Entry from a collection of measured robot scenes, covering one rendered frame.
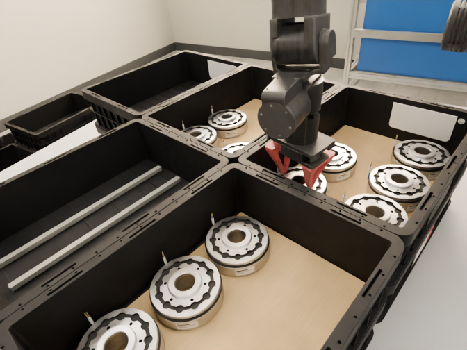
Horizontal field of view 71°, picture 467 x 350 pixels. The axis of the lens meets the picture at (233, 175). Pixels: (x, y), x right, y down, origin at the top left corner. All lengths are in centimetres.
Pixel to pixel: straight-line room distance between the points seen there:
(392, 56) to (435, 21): 31
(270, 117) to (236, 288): 26
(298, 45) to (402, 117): 41
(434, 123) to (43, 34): 333
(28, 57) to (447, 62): 330
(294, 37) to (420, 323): 51
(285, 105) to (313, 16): 12
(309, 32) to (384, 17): 211
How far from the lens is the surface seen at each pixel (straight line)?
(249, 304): 50
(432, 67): 261
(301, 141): 55
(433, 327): 69
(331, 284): 53
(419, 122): 82
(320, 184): 64
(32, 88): 361
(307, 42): 48
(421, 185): 68
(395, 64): 263
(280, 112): 45
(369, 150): 80
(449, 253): 80
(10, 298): 65
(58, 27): 373
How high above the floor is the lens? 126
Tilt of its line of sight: 37 degrees down
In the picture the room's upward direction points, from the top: 7 degrees counter-clockwise
